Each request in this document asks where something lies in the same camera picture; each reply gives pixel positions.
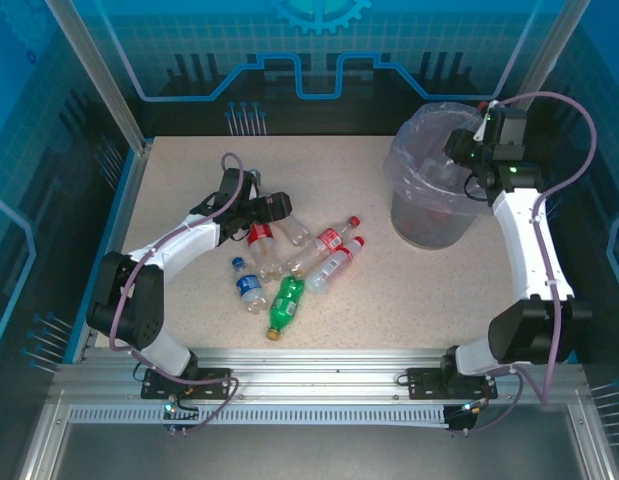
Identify clear red-label cola bottle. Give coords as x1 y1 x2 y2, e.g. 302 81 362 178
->
246 223 286 279
283 214 361 275
269 194 313 249

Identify clear bottle with blue cap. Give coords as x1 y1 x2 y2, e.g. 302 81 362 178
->
231 256 270 315

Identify white bottle with red cap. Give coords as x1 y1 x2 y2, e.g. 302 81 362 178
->
304 235 366 295

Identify green plastic bottle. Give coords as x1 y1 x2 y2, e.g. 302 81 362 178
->
265 274 308 342

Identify translucent grey plastic bin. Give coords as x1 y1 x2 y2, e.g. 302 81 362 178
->
390 159 479 250

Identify clear plastic-lined bin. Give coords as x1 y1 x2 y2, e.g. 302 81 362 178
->
383 101 491 217

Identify steel tray panel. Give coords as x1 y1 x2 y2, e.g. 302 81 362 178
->
18 419 615 480

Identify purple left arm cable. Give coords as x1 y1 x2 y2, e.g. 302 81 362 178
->
108 152 246 431

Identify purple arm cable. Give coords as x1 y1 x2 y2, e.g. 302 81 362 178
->
108 152 246 431
468 91 598 434

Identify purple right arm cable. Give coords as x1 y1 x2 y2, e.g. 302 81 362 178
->
468 91 598 434

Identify aluminium table side rail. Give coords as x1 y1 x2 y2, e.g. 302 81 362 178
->
81 142 155 364

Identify aluminium frame post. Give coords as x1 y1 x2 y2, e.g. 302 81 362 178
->
42 0 154 155
502 0 590 132

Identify aluminium base rail beam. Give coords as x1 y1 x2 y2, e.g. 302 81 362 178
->
53 347 585 406

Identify white slotted cable duct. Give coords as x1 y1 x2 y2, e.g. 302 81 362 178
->
67 403 453 427

